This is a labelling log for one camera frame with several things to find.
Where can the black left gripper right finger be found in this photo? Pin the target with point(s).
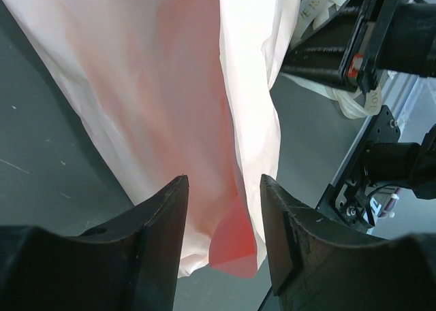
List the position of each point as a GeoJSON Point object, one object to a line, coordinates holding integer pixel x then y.
{"type": "Point", "coordinates": [318, 264]}

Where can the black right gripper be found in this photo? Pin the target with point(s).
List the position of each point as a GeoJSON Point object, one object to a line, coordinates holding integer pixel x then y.
{"type": "Point", "coordinates": [402, 39]}

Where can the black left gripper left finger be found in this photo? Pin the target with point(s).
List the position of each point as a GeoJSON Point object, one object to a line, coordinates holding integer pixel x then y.
{"type": "Point", "coordinates": [129, 262]}

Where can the cream printed ribbon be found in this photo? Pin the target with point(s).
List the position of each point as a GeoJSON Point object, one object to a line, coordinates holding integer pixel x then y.
{"type": "Point", "coordinates": [326, 55]}

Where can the pink wrapping paper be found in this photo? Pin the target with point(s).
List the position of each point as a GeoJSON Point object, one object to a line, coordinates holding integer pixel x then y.
{"type": "Point", "coordinates": [170, 87]}

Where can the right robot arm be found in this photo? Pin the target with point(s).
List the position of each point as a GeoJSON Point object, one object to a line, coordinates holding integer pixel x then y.
{"type": "Point", "coordinates": [411, 167]}

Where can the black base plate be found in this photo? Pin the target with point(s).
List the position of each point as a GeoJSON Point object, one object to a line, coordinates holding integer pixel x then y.
{"type": "Point", "coordinates": [347, 197]}

